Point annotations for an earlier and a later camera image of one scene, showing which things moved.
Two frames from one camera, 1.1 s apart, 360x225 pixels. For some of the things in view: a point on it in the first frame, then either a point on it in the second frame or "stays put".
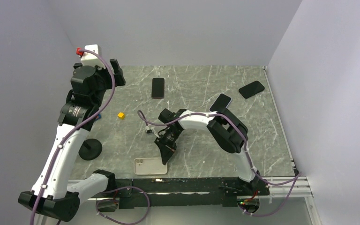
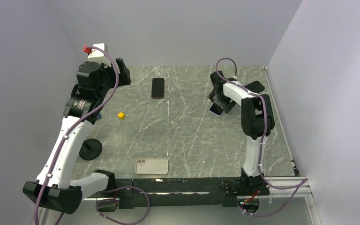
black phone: x=158 y=88 stays put
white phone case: x=149 y=166 stays put
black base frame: x=182 y=193 stays put
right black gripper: x=167 y=149 → x=227 y=107
